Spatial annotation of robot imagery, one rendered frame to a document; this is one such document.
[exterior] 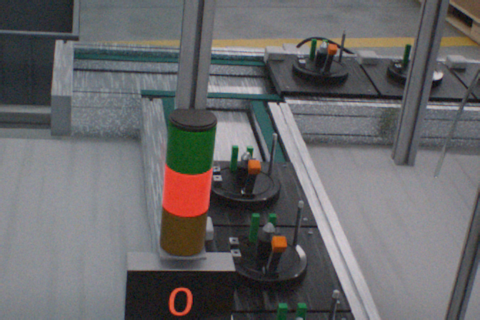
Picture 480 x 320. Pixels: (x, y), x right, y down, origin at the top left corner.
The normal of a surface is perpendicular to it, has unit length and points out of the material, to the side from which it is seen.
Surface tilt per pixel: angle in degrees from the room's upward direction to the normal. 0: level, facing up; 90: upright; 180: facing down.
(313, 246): 0
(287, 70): 0
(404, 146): 90
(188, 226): 90
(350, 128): 90
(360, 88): 0
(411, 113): 90
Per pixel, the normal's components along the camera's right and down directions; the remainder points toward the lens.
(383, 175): 0.11, -0.88
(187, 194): 0.04, 0.47
